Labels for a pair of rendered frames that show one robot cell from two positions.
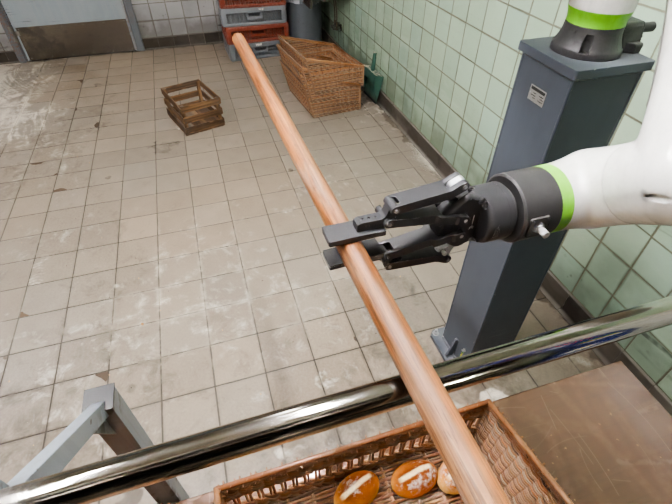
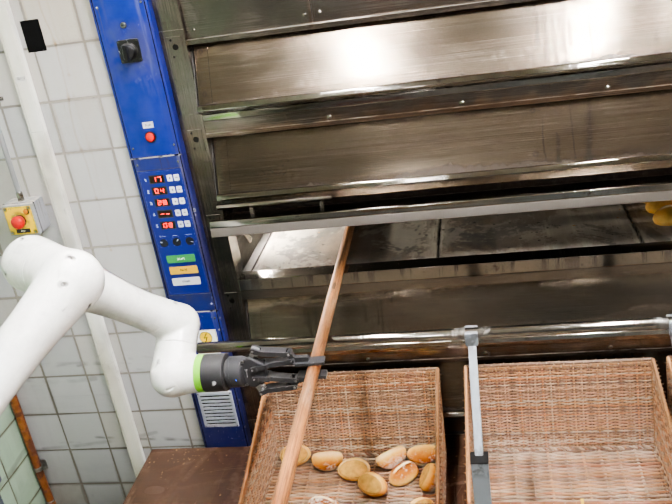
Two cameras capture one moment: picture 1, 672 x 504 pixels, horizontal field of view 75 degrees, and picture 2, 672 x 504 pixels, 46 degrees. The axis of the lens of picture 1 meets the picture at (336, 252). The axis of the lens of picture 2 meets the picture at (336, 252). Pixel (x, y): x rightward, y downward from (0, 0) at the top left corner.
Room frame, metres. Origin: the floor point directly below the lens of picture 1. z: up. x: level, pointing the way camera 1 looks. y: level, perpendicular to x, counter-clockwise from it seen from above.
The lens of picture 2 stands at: (1.75, 0.85, 2.18)
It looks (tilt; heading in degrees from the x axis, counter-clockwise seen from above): 24 degrees down; 209
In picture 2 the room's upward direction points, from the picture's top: 9 degrees counter-clockwise
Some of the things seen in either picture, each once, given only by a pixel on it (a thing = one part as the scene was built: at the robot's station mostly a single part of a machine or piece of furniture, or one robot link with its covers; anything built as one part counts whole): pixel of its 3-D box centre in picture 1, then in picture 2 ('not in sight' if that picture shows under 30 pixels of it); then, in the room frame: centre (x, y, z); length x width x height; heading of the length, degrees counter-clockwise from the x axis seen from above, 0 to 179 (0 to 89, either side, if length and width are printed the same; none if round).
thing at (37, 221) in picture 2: not in sight; (26, 216); (0.19, -1.06, 1.46); 0.10 x 0.07 x 0.10; 107
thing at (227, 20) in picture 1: (251, 10); not in sight; (4.58, 0.80, 0.38); 0.60 x 0.40 x 0.16; 106
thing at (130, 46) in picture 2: not in sight; (125, 43); (0.06, -0.62, 1.92); 0.06 x 0.04 x 0.11; 107
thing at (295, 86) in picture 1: (319, 84); not in sight; (3.44, 0.13, 0.14); 0.56 x 0.49 x 0.28; 23
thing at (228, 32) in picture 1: (254, 27); not in sight; (4.58, 0.79, 0.23); 0.60 x 0.40 x 0.16; 107
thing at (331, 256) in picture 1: (353, 253); (312, 374); (0.39, -0.02, 1.18); 0.07 x 0.03 x 0.01; 108
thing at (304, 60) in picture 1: (320, 60); not in sight; (3.43, 0.12, 0.32); 0.56 x 0.49 x 0.28; 25
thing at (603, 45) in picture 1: (610, 33); not in sight; (1.05, -0.62, 1.23); 0.26 x 0.15 x 0.06; 107
